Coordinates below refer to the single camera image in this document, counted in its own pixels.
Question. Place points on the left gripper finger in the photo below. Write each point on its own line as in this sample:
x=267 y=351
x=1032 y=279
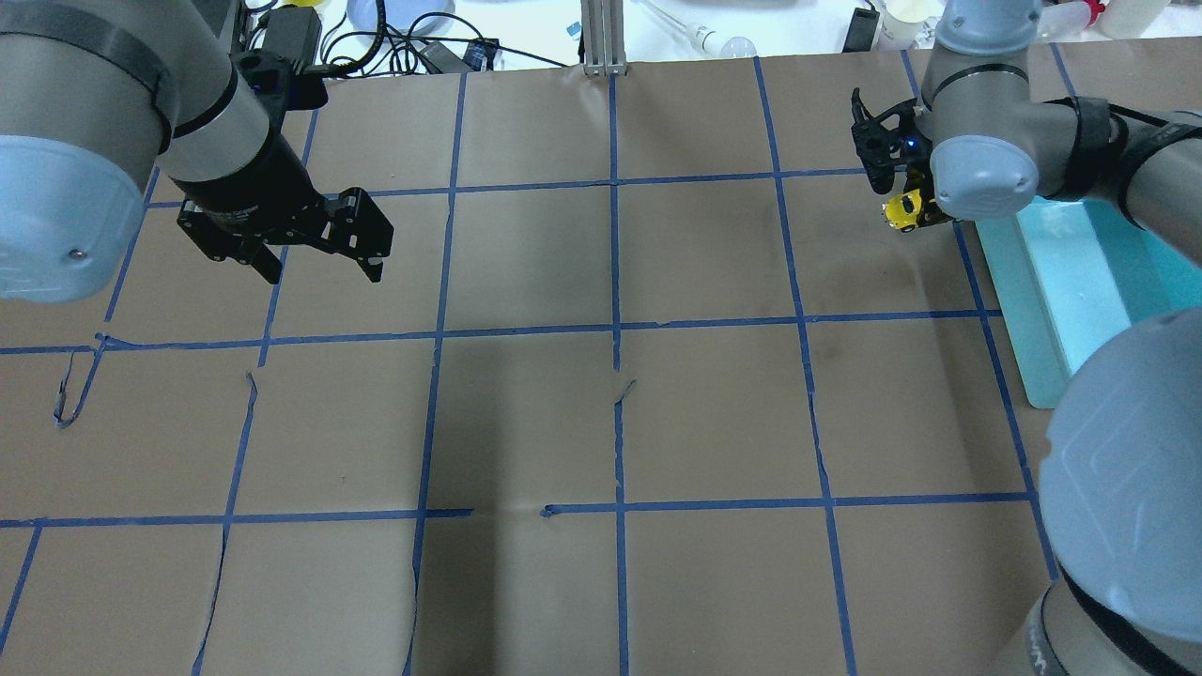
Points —
x=259 y=257
x=350 y=225

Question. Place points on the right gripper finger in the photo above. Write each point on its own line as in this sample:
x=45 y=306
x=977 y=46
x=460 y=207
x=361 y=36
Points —
x=932 y=215

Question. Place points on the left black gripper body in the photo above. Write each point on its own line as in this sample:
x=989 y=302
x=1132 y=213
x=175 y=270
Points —
x=252 y=191

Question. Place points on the yellow beetle toy car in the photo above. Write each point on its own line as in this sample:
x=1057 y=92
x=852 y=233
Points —
x=904 y=212

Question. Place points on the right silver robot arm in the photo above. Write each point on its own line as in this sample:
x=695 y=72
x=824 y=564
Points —
x=1119 y=487

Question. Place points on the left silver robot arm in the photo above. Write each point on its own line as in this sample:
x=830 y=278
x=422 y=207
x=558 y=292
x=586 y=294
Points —
x=96 y=94

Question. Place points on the teal plastic bin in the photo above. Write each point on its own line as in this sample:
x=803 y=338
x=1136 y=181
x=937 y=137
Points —
x=1069 y=276

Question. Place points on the black power adapter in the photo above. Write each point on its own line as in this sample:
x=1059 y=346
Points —
x=292 y=32

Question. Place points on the blue plastic plate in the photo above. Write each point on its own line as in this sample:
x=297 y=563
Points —
x=363 y=15

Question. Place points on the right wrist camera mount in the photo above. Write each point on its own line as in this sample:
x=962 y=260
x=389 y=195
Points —
x=889 y=142

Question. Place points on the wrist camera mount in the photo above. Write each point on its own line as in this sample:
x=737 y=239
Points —
x=278 y=84
x=889 y=142

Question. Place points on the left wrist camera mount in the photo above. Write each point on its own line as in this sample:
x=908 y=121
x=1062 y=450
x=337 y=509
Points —
x=278 y=84

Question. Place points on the aluminium frame post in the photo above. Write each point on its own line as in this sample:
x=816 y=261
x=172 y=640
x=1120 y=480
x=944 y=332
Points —
x=602 y=44

